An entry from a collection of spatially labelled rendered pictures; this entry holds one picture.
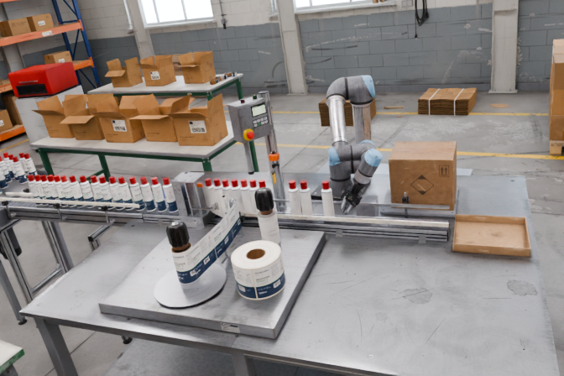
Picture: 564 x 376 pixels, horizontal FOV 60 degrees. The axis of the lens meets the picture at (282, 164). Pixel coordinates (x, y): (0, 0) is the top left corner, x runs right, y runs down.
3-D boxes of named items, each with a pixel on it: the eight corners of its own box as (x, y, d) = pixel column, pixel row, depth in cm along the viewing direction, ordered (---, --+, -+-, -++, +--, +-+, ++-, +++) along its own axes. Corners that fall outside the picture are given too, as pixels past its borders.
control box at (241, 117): (233, 140, 246) (227, 104, 239) (262, 130, 254) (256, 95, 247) (243, 144, 238) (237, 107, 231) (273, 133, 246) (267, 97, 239)
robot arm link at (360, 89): (350, 168, 275) (343, 74, 251) (377, 165, 273) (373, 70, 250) (352, 178, 264) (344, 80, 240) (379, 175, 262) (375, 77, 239)
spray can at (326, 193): (323, 221, 239) (318, 184, 231) (326, 216, 243) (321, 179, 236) (333, 221, 237) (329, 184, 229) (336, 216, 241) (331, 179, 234)
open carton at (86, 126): (64, 144, 467) (51, 107, 453) (96, 128, 504) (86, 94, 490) (94, 145, 451) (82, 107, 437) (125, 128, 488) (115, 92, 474)
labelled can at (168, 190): (167, 213, 273) (159, 180, 265) (172, 208, 277) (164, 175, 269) (174, 213, 271) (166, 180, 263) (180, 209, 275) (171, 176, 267)
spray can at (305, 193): (301, 221, 243) (296, 183, 235) (305, 215, 247) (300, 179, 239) (311, 221, 241) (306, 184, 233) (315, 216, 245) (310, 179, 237)
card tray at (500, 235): (452, 251, 209) (451, 243, 208) (455, 221, 231) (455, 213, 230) (530, 257, 198) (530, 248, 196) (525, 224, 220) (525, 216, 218)
